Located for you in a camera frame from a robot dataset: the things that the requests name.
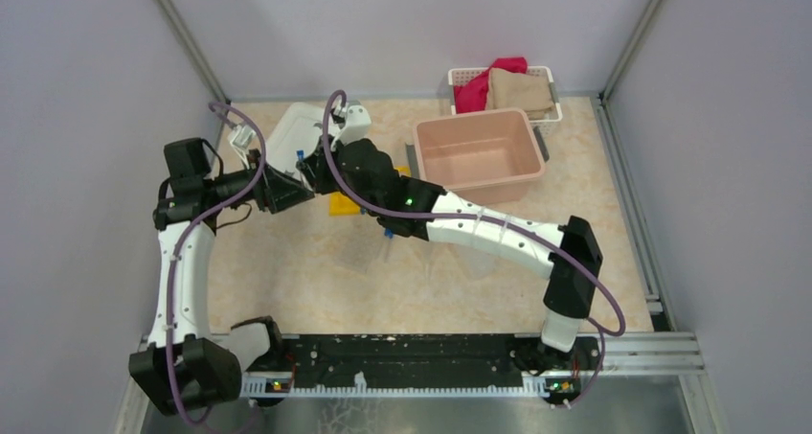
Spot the white perforated basket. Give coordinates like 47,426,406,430
447,66,563,126

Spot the yellow test tube rack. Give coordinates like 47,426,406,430
324,164,410,217

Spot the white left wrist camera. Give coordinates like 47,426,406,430
228,124,257,169

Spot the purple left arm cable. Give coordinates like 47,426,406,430
163,101,268,427

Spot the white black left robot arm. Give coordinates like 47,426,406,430
128,138,314,416

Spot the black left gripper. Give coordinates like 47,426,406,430
205,148,313,214

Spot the pink plastic tub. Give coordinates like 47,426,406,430
413,108,546,205

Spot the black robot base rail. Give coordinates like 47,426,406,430
247,333,600,397

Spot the beige cloth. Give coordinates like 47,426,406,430
485,69,555,121

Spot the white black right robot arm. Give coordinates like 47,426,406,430
295,139,603,369

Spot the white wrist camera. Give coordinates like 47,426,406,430
328,101,372,148
228,124,257,169

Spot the white plastic tray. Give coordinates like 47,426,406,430
265,103,324,181

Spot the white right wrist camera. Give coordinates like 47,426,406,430
328,101,372,148

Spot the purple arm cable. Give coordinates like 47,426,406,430
321,89,627,410
163,101,268,427

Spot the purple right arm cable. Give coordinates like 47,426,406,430
321,89,627,410

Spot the red cloth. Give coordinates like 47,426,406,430
451,57,528,114

